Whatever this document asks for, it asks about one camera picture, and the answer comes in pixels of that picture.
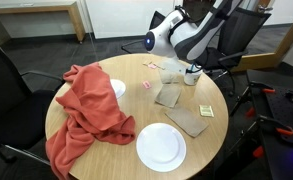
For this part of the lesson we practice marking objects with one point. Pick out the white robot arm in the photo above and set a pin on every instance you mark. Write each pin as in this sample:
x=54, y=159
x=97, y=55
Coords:
x=186, y=36

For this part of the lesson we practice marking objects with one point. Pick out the wooden bench table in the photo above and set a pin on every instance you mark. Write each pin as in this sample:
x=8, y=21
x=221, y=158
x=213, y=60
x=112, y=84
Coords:
x=74, y=20

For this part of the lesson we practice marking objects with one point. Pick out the black mesh office chair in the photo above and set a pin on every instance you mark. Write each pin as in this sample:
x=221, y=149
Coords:
x=249, y=33
x=6, y=100
x=132, y=46

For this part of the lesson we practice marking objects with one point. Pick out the black robot mounting board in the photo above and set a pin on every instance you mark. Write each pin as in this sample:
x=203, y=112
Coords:
x=279, y=111

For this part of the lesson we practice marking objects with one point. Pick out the pink packet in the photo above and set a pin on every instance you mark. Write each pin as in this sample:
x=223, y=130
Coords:
x=146, y=84
x=152, y=66

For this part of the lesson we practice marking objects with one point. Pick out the wooden door frame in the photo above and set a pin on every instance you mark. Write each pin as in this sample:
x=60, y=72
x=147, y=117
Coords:
x=286, y=46

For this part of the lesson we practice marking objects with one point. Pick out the white mug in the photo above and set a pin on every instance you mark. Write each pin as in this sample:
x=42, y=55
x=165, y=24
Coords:
x=192, y=80

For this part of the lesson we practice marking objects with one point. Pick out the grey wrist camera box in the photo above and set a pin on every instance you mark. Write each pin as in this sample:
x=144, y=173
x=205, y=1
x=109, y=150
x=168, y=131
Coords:
x=172, y=66

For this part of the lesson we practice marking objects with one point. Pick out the black orange bar clamp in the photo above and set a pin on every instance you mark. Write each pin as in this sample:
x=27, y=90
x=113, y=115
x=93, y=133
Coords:
x=285, y=131
x=268, y=90

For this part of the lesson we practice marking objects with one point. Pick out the red fleece cloth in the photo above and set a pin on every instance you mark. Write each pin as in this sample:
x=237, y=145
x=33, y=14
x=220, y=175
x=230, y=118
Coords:
x=92, y=100

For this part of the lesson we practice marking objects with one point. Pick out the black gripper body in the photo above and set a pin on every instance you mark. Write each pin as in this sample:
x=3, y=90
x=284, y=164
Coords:
x=185, y=67

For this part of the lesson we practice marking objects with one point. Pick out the tan packet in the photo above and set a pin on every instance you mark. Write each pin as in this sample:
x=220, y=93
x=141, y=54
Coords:
x=146, y=63

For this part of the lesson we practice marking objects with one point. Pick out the small white plate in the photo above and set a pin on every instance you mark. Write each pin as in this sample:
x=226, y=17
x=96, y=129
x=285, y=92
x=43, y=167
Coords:
x=118, y=88

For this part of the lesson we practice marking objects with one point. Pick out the large white plate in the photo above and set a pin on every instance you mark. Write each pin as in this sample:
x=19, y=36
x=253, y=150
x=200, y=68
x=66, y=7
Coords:
x=161, y=147

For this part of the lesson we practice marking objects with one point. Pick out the yellow-green packet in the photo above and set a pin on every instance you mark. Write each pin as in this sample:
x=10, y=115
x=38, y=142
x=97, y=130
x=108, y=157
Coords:
x=206, y=111

